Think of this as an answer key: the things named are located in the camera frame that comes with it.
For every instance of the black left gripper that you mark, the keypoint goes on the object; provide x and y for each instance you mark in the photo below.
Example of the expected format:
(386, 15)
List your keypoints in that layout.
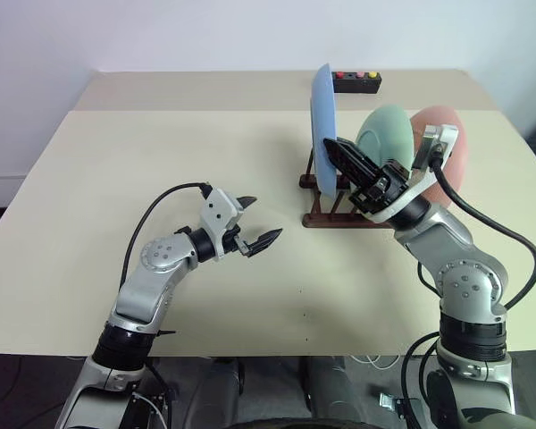
(235, 240)

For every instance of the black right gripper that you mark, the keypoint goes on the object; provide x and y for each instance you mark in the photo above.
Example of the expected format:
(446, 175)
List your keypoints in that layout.
(384, 187)

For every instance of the blue plate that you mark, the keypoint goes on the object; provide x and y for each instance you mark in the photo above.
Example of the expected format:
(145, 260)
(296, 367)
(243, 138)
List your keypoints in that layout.
(324, 134)

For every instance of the green plate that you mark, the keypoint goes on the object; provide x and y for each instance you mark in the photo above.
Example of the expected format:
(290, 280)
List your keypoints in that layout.
(384, 129)

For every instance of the red plate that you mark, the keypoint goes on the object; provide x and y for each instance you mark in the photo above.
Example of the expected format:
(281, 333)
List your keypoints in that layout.
(455, 179)

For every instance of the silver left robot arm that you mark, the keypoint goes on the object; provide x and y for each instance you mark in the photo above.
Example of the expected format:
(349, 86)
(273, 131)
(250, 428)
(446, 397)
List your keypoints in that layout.
(156, 259)

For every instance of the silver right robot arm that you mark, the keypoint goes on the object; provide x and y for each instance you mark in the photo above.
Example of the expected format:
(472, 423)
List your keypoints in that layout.
(446, 237)

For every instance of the dark wooden dish rack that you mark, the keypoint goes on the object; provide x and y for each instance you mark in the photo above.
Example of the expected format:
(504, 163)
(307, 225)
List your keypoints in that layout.
(330, 220)

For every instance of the black button box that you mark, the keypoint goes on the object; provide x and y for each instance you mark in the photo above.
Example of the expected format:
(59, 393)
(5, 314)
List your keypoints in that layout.
(357, 85)

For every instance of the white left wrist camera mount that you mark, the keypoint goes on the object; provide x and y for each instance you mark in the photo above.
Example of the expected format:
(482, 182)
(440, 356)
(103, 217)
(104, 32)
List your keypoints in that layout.
(216, 210)

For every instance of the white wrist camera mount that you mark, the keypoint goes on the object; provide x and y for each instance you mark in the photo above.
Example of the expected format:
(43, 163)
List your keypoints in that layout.
(408, 194)
(216, 210)

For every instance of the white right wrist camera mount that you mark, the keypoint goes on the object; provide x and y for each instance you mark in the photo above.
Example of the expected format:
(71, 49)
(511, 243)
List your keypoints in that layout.
(408, 194)

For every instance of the small metal bracket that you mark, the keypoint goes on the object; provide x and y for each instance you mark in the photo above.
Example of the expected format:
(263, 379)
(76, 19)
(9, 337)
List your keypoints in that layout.
(391, 401)

